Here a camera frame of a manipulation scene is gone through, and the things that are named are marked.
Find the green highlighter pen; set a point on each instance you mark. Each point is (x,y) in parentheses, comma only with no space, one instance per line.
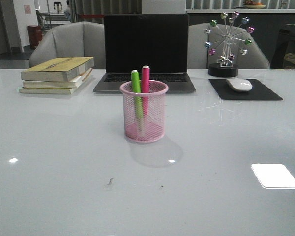
(136,88)

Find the pink highlighter pen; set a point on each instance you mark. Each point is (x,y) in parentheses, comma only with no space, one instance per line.
(145,87)

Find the pink mesh pen holder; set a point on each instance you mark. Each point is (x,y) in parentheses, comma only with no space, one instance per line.
(154,121)

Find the grey laptop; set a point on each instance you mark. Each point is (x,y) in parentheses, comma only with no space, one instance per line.
(159,41)

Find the middle book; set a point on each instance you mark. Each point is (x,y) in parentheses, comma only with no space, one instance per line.
(76,82)

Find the grey right armchair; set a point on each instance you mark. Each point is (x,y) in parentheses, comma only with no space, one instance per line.
(198,57)

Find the grey armchair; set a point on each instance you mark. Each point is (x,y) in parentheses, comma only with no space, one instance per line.
(81,39)
(198,57)

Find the white computer mouse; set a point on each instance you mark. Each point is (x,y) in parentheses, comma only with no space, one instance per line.
(239,84)

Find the yellow top book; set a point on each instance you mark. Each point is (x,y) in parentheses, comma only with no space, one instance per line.
(61,69)

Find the grey left armchair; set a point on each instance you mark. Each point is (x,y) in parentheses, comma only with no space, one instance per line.
(81,39)

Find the bottom book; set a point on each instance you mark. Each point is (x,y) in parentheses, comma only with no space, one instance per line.
(49,90)

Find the ferris wheel desk ornament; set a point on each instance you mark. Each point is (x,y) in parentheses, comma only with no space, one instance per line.
(226,38)

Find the white cabinet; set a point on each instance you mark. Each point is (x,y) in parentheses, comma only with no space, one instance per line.
(163,6)

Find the black mouse pad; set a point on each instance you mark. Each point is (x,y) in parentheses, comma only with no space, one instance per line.
(259,91)

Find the red barrier belt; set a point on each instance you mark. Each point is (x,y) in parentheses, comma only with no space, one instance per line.
(90,16)

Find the red trash bin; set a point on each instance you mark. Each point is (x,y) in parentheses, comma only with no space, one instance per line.
(35,35)

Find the fruit bowl on counter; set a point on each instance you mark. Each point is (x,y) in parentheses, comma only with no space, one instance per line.
(250,4)

